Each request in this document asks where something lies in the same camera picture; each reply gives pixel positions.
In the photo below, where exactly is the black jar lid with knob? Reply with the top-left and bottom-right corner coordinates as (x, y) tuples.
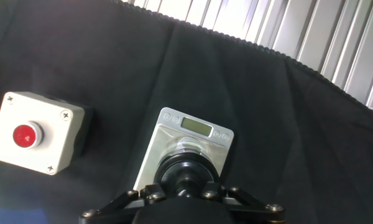
(153, 152), (220, 198)

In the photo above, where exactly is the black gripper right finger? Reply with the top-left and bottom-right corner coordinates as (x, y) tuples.
(201, 182), (286, 224)

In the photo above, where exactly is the clear glass jar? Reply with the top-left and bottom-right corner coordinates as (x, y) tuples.
(160, 136), (214, 161)

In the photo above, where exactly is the white box with red button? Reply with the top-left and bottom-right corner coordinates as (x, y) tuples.
(0, 91), (94, 176)

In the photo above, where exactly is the black cloth with blue print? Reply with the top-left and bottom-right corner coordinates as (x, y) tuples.
(0, 0), (373, 224)

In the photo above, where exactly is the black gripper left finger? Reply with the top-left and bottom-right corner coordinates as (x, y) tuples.
(79, 183), (167, 224)

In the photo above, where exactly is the silver digital scale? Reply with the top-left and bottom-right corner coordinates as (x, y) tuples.
(132, 107), (235, 192)

